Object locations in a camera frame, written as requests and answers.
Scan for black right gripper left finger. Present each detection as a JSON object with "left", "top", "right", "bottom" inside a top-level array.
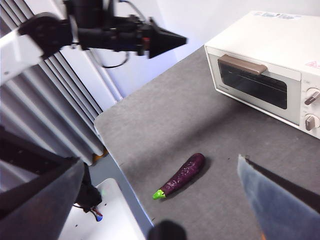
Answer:
[{"left": 0, "top": 157, "right": 86, "bottom": 240}]

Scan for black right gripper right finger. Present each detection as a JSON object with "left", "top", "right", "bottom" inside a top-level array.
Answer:
[{"left": 236, "top": 153, "right": 320, "bottom": 240}]

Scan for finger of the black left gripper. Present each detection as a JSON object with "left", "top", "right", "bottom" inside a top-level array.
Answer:
[
  {"left": 149, "top": 16, "right": 188, "bottom": 43},
  {"left": 149, "top": 37, "right": 188, "bottom": 60}
]

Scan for glass oven door with handle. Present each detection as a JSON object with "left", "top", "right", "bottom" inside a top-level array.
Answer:
[{"left": 207, "top": 52, "right": 302, "bottom": 126}]

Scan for purple eggplant with green stem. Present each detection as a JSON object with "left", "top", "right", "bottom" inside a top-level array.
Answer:
[{"left": 152, "top": 152, "right": 207, "bottom": 201}]

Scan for beige round oven knob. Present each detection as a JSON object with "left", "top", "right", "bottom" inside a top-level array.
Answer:
[
  {"left": 304, "top": 113, "right": 320, "bottom": 132},
  {"left": 304, "top": 87, "right": 320, "bottom": 106}
]

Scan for white Toshiba toaster oven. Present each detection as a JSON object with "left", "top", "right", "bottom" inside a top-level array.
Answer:
[{"left": 204, "top": 10, "right": 320, "bottom": 140}]

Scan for black base block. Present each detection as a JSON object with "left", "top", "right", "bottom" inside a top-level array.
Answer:
[{"left": 73, "top": 164, "right": 104, "bottom": 214}]

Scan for small orange part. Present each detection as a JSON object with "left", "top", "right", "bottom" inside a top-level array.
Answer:
[{"left": 91, "top": 152, "right": 110, "bottom": 166}]

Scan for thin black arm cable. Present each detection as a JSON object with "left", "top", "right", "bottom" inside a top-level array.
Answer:
[{"left": 99, "top": 48, "right": 131, "bottom": 69}]

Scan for red and blue wires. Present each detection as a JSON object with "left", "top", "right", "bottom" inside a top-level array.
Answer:
[{"left": 88, "top": 206, "right": 104, "bottom": 223}]

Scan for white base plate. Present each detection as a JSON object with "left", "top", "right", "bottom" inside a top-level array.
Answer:
[{"left": 58, "top": 177, "right": 147, "bottom": 240}]

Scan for silver aluminium frame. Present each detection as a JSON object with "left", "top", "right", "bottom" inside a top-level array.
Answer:
[{"left": 0, "top": 0, "right": 125, "bottom": 167}]

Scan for black round camera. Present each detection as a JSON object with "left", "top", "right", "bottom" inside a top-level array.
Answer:
[{"left": 147, "top": 219, "right": 187, "bottom": 240}]

